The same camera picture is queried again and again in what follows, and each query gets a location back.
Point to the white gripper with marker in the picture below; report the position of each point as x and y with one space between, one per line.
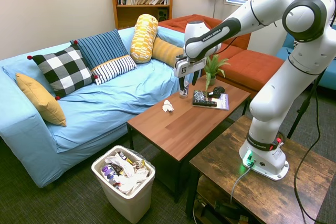
182 68

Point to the white tissue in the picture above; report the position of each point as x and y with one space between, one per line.
168 106

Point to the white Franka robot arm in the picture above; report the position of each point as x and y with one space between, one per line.
275 90

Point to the beige plastic trash bin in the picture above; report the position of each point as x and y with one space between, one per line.
126 203

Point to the clear plastic water bottle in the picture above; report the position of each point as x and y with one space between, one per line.
187 93

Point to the black white patterned book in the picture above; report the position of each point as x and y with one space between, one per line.
202 98

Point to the small green potted plant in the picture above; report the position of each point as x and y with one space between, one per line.
214 66

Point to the black game controller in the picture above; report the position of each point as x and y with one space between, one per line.
217 91

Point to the yellow striped pillow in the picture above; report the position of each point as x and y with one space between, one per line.
165 51

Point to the purple cover magazine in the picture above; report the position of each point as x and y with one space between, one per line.
223 102

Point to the orange sofa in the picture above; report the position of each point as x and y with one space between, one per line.
249 64

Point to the yellow white patterned bolster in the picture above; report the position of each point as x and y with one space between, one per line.
144 37

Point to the small black speaker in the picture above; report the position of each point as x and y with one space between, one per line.
162 14

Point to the white navy striped pillow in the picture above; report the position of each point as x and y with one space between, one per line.
115 68

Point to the light blue sofa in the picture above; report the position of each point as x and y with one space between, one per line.
105 103

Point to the blue striped pillow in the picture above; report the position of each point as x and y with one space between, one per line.
102 47

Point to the white crumpled plastic bag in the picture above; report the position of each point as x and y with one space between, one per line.
131 176

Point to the purple label bottle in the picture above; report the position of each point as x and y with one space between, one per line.
110 172

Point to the black white checkered pillow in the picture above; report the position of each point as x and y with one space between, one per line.
65 69

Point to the black power adapter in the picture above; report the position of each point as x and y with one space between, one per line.
227 208

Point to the rustic brown wooden table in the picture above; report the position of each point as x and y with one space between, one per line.
262 197

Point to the teal bench sofa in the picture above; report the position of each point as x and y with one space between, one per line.
328 79

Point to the mustard yellow pillow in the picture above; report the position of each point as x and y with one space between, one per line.
42 100

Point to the wooden coffee table black frame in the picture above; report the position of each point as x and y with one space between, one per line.
181 127

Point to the black camera stand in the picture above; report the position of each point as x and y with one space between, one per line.
304 106

